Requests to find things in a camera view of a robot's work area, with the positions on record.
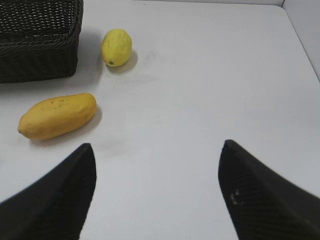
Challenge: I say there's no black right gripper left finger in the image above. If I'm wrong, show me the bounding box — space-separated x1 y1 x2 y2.
0 143 97 240

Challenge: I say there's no yellow lemon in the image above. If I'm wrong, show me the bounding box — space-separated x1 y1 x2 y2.
101 28 133 67

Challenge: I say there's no yellow mango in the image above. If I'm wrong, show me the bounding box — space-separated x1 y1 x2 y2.
17 93 97 141

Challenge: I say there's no black woven basket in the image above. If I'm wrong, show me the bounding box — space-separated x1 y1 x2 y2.
0 0 84 84

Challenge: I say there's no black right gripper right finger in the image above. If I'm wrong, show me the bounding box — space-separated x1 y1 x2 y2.
218 139 320 240

